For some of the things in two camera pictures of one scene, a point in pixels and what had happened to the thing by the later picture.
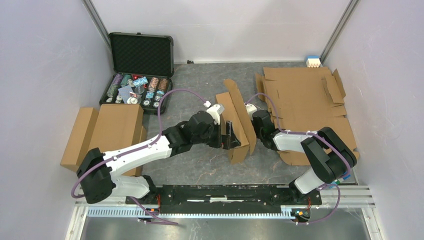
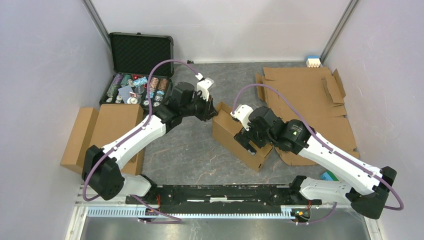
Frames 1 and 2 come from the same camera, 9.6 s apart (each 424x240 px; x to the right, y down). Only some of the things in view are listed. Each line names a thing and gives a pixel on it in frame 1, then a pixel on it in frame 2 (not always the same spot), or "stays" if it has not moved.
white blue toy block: [313, 61] stays
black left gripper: [228, 141] to [209, 112]
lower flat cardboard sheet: [304, 99] stays
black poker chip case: [143, 68] stays
